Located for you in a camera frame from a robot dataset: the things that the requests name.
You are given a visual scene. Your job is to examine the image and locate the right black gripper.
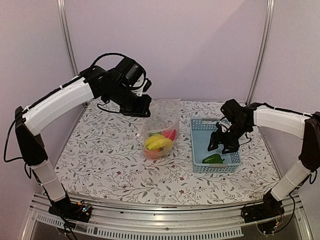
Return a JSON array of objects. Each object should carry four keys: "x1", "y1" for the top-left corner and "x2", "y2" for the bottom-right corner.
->
[{"x1": 208, "y1": 121, "x2": 251, "y2": 154}]

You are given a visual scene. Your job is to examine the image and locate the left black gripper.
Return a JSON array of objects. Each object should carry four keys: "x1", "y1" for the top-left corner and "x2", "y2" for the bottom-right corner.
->
[{"x1": 104, "y1": 82, "x2": 152, "y2": 117}]

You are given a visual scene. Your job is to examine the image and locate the green toy pepper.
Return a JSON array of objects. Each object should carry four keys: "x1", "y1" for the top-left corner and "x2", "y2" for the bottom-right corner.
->
[{"x1": 202, "y1": 153, "x2": 225, "y2": 164}]

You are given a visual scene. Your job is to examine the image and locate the light blue plastic basket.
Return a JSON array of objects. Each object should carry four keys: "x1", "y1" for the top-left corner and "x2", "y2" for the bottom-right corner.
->
[{"x1": 191, "y1": 117, "x2": 242, "y2": 174}]

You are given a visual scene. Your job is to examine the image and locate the clear zip top bag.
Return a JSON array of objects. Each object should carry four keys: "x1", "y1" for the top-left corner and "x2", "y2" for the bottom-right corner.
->
[{"x1": 140, "y1": 98, "x2": 181, "y2": 157}]

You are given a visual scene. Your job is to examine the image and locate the yellow toy banana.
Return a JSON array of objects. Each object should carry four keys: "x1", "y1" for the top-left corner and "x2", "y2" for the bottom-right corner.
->
[{"x1": 144, "y1": 135, "x2": 174, "y2": 151}]

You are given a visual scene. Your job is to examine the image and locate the red toy apple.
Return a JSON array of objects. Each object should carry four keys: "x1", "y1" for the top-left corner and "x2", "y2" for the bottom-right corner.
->
[{"x1": 161, "y1": 128, "x2": 177, "y2": 141}]

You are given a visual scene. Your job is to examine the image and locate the orange toy orange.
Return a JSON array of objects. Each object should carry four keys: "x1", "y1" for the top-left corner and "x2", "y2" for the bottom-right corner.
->
[{"x1": 143, "y1": 148, "x2": 166, "y2": 160}]

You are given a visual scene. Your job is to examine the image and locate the green toy cabbage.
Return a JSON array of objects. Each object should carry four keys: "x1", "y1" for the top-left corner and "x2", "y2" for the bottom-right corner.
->
[{"x1": 148, "y1": 131, "x2": 162, "y2": 137}]

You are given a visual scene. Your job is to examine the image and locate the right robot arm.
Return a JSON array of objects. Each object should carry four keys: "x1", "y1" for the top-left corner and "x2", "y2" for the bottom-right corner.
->
[{"x1": 207, "y1": 99, "x2": 320, "y2": 218}]

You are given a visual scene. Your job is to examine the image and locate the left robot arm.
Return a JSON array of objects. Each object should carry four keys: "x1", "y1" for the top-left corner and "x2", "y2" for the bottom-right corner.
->
[{"x1": 15, "y1": 63, "x2": 151, "y2": 217}]

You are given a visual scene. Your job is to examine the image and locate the floral tablecloth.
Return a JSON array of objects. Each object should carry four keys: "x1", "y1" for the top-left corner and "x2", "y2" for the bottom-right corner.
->
[{"x1": 55, "y1": 101, "x2": 280, "y2": 205}]

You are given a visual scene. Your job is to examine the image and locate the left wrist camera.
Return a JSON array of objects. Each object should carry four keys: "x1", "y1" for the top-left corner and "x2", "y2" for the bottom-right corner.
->
[{"x1": 115, "y1": 57, "x2": 152, "y2": 93}]

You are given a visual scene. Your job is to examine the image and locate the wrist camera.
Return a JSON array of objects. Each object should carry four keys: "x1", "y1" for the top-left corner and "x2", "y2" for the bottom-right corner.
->
[
  {"x1": 220, "y1": 99, "x2": 243, "y2": 123},
  {"x1": 115, "y1": 57, "x2": 152, "y2": 93}
]

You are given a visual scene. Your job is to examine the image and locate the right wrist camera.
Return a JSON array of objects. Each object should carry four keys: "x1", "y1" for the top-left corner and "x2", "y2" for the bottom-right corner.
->
[{"x1": 220, "y1": 99, "x2": 243, "y2": 123}]

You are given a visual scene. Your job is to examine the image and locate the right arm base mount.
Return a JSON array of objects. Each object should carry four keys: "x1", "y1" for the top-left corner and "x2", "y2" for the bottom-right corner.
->
[{"x1": 240, "y1": 198, "x2": 285, "y2": 223}]

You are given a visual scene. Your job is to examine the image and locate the left aluminium post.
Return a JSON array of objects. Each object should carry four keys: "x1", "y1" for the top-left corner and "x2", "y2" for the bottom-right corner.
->
[{"x1": 56, "y1": 0, "x2": 78, "y2": 76}]

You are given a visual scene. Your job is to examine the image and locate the aluminium post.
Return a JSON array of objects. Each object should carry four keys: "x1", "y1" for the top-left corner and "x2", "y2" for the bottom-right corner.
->
[
  {"x1": 245, "y1": 0, "x2": 275, "y2": 105},
  {"x1": 56, "y1": 0, "x2": 78, "y2": 76}
]

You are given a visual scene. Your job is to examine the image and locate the aluminium front rail frame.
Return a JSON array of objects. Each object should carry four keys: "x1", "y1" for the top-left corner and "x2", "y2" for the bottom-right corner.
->
[{"x1": 20, "y1": 193, "x2": 316, "y2": 240}]

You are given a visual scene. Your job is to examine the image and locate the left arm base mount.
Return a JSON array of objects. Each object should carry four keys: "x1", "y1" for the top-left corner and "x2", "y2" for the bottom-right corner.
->
[{"x1": 48, "y1": 197, "x2": 93, "y2": 223}]

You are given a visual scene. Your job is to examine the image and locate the right aluminium post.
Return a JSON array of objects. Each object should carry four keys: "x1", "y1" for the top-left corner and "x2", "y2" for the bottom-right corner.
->
[{"x1": 245, "y1": 0, "x2": 275, "y2": 105}]

